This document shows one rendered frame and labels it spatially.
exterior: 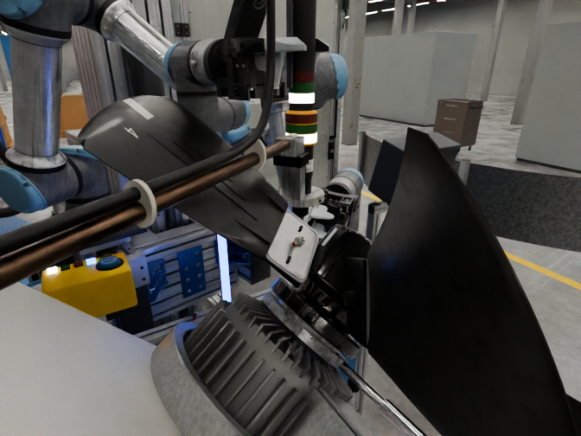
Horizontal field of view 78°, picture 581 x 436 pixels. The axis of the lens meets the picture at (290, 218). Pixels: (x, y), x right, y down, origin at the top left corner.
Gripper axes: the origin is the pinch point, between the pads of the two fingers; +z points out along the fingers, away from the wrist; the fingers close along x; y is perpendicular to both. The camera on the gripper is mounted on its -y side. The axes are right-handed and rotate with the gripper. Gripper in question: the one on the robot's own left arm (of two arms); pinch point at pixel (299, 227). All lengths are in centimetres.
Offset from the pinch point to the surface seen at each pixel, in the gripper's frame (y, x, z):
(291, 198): 2.8, -11.9, 15.1
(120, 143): -9.4, -20.6, 32.2
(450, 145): 27, -8, -68
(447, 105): 45, 35, -689
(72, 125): -721, 173, -537
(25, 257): 1, -20, 49
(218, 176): 1.9, -19.8, 32.8
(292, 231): 4.7, -9.0, 18.8
